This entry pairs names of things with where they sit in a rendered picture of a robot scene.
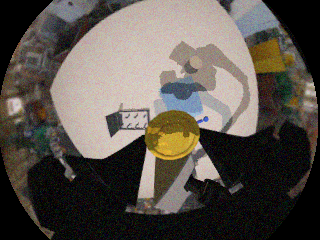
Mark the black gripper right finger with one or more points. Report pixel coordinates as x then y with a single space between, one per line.
232 154

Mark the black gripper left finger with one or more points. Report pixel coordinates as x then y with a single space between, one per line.
120 172

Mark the grey dish rack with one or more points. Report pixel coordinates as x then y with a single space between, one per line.
126 121

